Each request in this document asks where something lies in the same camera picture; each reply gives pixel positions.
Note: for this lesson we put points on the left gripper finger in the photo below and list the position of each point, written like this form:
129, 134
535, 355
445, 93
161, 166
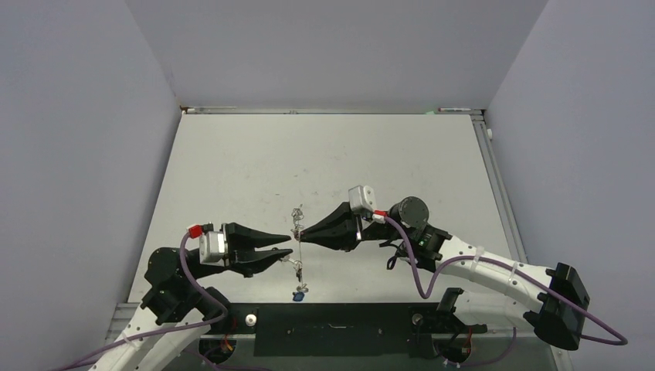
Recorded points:
255, 262
241, 236

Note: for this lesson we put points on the aluminium rail right side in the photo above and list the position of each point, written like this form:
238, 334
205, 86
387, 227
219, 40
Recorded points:
499, 194

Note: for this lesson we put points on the aluminium rail back edge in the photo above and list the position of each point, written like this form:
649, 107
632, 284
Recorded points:
361, 110

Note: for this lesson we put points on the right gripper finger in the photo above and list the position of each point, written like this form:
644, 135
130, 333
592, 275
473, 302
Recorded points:
339, 241
339, 223

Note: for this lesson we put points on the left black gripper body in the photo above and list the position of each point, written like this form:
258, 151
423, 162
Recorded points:
233, 258

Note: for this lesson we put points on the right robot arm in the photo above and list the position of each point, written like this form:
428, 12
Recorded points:
550, 301

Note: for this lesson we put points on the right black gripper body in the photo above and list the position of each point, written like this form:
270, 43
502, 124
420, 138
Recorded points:
378, 230

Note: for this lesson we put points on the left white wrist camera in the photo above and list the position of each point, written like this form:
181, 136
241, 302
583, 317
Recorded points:
213, 249

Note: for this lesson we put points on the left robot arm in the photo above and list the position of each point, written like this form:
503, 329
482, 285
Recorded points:
176, 310

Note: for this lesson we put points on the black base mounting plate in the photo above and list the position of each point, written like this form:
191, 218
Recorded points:
355, 329

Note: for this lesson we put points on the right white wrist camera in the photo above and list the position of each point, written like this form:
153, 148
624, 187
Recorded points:
362, 202

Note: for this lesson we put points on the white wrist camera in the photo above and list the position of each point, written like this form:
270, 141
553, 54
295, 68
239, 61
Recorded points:
213, 249
362, 202

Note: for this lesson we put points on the large grey keyring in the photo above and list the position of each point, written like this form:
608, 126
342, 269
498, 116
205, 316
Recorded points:
297, 217

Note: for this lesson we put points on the black headed key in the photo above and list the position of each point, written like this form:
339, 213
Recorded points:
288, 259

